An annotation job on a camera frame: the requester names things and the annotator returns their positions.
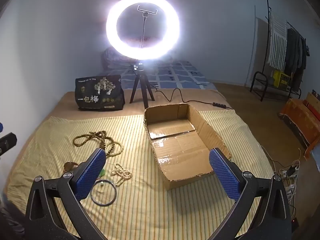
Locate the yellow striped cloth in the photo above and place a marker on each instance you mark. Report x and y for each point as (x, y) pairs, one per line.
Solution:
(140, 205)

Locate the tan bed sheet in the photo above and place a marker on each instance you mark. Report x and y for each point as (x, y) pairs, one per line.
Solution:
(62, 105)

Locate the dark hanging clothes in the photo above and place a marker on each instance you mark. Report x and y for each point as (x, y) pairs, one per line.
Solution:
(293, 50)

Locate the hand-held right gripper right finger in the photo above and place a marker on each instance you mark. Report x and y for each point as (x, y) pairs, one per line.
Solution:
(222, 172)

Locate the black clothes rack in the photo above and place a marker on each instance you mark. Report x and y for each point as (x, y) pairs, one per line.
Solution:
(257, 73)

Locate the silver bangle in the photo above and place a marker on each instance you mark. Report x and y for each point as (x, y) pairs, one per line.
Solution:
(103, 205)

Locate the blue patterned bed sheet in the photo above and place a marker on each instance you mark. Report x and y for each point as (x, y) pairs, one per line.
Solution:
(180, 75)

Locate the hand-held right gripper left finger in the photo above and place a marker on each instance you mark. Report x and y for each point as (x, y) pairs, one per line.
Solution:
(90, 175)

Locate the phone holder clamp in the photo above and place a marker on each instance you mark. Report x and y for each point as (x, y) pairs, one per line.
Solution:
(143, 30)

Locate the cardboard piece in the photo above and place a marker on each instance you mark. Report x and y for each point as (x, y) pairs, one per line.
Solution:
(313, 100)

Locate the white striped hanging cloth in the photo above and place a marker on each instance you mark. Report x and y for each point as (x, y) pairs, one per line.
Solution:
(277, 42)

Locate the yellow box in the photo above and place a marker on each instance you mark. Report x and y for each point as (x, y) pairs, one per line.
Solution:
(283, 80)

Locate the white power strip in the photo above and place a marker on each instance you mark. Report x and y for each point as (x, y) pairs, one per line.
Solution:
(283, 173)

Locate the tall leaning panel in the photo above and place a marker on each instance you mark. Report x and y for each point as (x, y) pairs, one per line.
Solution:
(261, 50)

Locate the black printed snack bag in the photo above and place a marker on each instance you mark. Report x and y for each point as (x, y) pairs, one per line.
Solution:
(100, 100)

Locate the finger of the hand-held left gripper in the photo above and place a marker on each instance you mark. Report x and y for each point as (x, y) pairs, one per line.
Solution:
(7, 141)

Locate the cardboard box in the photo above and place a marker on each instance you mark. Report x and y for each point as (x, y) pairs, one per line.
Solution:
(180, 150)

